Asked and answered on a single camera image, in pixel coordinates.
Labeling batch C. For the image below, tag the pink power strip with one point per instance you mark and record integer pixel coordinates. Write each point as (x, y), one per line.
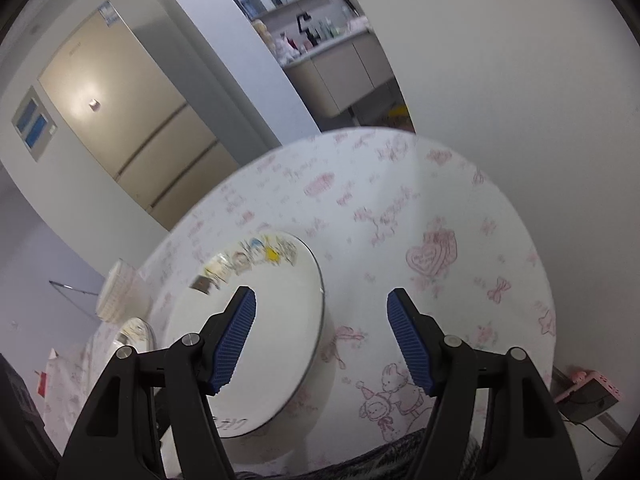
(581, 395)

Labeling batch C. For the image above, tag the beige three-door refrigerator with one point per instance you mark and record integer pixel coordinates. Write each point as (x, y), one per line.
(133, 120)

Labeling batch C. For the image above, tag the pink patterned white tablecloth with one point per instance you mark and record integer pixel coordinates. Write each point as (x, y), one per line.
(380, 209)

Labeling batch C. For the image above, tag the grey electrical panel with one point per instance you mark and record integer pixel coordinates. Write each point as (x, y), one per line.
(33, 124)

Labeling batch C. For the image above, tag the large white cartoon plate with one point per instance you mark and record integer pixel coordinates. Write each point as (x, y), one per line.
(287, 283)

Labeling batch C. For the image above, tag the red gift box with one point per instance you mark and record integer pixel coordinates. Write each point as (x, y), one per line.
(42, 383)

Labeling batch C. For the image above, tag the white cartoon plate at edge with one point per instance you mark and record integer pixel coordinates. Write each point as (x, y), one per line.
(136, 333)

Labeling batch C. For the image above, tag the white bowl pink rim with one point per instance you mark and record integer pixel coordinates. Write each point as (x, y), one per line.
(118, 299)

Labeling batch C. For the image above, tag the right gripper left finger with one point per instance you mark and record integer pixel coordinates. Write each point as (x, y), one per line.
(223, 338)

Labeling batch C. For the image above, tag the bathroom vanity cabinet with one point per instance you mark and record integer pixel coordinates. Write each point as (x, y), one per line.
(336, 75)

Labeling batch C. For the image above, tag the black faucet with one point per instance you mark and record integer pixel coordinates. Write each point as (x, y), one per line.
(302, 20)

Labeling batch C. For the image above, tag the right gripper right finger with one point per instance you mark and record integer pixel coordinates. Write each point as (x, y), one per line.
(427, 351)

